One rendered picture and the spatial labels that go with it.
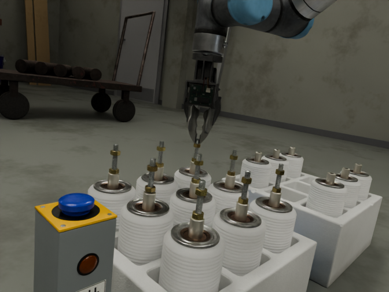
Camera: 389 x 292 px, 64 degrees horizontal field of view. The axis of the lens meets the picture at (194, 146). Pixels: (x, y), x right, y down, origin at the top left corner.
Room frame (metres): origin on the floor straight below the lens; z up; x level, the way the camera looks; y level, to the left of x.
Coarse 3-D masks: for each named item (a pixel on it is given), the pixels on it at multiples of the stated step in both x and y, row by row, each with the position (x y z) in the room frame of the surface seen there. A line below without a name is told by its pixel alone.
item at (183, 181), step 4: (176, 172) 0.77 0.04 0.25; (176, 176) 0.75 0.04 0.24; (180, 176) 0.74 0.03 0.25; (184, 176) 0.74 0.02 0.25; (188, 176) 0.74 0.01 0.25; (208, 176) 0.76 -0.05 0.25; (176, 180) 0.75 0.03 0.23; (180, 180) 0.74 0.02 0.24; (184, 180) 0.73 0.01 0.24; (188, 180) 0.73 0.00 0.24; (208, 180) 0.75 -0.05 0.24; (180, 184) 0.74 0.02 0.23; (184, 184) 0.73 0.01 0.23; (188, 184) 0.73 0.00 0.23; (208, 184) 0.75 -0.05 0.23; (180, 188) 0.74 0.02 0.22
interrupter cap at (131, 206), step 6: (138, 198) 0.55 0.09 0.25; (132, 204) 0.52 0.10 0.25; (138, 204) 0.53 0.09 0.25; (156, 204) 0.54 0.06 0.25; (162, 204) 0.54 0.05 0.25; (132, 210) 0.49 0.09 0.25; (138, 210) 0.50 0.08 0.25; (144, 210) 0.51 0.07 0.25; (150, 210) 0.51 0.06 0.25; (156, 210) 0.51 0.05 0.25; (162, 210) 0.51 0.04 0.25; (168, 210) 0.52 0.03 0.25; (144, 216) 0.48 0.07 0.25; (150, 216) 0.49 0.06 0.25; (156, 216) 0.49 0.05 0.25
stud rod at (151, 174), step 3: (153, 159) 0.52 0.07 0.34; (150, 162) 0.52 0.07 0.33; (153, 162) 0.52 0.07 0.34; (150, 165) 0.52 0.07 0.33; (153, 165) 0.52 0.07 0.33; (150, 171) 0.52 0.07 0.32; (153, 171) 0.52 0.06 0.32; (150, 174) 0.52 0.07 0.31; (153, 174) 0.52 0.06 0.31; (150, 177) 0.52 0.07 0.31; (153, 177) 0.52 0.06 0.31; (150, 180) 0.52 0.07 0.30; (153, 180) 0.52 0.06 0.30; (150, 183) 0.52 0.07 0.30; (150, 186) 0.52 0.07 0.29; (147, 192) 0.52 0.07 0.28; (150, 192) 0.52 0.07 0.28
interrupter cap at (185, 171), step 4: (180, 168) 0.79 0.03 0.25; (184, 168) 0.80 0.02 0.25; (188, 168) 0.80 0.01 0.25; (180, 172) 0.76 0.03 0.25; (184, 172) 0.76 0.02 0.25; (188, 172) 0.77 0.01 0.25; (200, 172) 0.78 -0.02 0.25; (204, 172) 0.78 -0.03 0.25; (192, 176) 0.74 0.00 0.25; (200, 176) 0.74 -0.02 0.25; (204, 176) 0.75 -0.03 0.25
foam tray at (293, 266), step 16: (304, 240) 0.62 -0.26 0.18; (272, 256) 0.54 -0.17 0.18; (288, 256) 0.54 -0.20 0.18; (304, 256) 0.58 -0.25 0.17; (112, 272) 0.45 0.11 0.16; (128, 272) 0.43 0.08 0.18; (144, 272) 0.44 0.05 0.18; (224, 272) 0.47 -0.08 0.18; (256, 272) 0.48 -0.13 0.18; (272, 272) 0.48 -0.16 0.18; (288, 272) 0.53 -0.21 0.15; (304, 272) 0.59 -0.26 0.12; (112, 288) 0.45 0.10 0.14; (128, 288) 0.42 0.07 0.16; (144, 288) 0.40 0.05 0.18; (160, 288) 0.41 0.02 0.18; (224, 288) 0.42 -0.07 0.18; (240, 288) 0.43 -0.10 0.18; (256, 288) 0.45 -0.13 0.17; (272, 288) 0.49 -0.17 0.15; (288, 288) 0.54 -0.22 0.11; (304, 288) 0.61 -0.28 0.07
